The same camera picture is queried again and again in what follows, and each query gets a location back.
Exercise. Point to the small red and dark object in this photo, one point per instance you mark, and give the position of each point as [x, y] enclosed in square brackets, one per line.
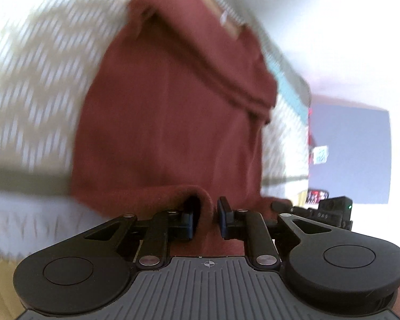
[317, 196]

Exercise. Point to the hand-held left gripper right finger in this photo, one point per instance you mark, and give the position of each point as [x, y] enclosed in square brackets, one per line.
[223, 220]

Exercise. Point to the small wall sticker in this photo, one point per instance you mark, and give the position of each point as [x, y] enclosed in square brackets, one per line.
[320, 155]

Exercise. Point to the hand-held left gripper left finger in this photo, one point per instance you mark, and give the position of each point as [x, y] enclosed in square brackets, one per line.
[188, 223]

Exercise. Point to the dark red knit sweater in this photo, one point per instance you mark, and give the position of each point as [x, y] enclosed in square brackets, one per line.
[173, 123]

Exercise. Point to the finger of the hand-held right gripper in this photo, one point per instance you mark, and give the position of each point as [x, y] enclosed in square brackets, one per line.
[281, 205]

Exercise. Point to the patterned beige bed sheet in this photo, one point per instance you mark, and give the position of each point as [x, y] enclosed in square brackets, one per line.
[36, 73]

